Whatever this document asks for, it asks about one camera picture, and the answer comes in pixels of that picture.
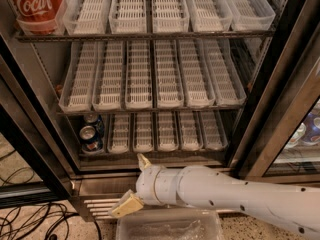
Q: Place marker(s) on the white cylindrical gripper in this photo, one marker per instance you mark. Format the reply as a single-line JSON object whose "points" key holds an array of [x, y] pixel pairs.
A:
{"points": [[145, 184]]}

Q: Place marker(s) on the blue pepsi can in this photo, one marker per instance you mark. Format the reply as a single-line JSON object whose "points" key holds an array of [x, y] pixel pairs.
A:
{"points": [[90, 139], [96, 121]]}

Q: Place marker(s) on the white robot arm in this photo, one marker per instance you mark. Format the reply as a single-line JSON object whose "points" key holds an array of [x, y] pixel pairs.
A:
{"points": [[290, 207]]}

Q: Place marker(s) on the left glass fridge door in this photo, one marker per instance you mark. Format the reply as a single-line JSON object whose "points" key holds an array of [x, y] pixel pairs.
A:
{"points": [[23, 128]]}

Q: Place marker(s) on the glass fridge door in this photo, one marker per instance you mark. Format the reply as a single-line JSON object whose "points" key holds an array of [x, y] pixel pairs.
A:
{"points": [[286, 88], [23, 128]]}

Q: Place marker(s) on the stainless steel fridge cabinet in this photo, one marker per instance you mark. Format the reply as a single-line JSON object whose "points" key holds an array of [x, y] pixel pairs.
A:
{"points": [[125, 105]]}

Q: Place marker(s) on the right glass fridge door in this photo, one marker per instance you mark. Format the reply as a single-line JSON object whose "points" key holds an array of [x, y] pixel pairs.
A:
{"points": [[286, 88]]}

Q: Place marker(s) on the white green can behind door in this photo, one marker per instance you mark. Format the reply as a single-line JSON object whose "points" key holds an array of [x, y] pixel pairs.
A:
{"points": [[298, 134]]}

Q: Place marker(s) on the blue can behind door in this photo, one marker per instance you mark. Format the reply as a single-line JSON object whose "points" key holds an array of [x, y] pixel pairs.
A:
{"points": [[312, 133]]}

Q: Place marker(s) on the red Coca-Cola can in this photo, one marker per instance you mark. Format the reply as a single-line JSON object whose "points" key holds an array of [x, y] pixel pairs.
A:
{"points": [[35, 4]]}

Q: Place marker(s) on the clear plastic container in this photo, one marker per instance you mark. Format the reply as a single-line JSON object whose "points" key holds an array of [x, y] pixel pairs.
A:
{"points": [[170, 224]]}

